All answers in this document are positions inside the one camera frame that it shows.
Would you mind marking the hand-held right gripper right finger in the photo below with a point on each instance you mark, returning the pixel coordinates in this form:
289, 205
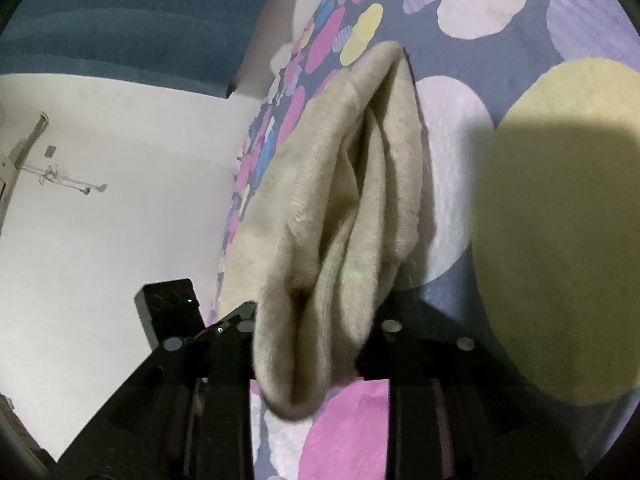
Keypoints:
425, 390

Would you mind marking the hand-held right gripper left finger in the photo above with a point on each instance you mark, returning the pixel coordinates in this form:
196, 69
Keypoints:
200, 390

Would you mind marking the beige knit garment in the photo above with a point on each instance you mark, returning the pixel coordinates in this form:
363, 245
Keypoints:
325, 185

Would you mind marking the polka dot blanket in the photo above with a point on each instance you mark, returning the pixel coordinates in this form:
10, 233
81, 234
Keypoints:
550, 210

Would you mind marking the blue curtain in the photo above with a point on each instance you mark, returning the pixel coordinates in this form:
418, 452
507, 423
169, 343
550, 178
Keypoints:
125, 15

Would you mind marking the white wall fixture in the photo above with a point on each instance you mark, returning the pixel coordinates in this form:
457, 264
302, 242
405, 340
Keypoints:
22, 152

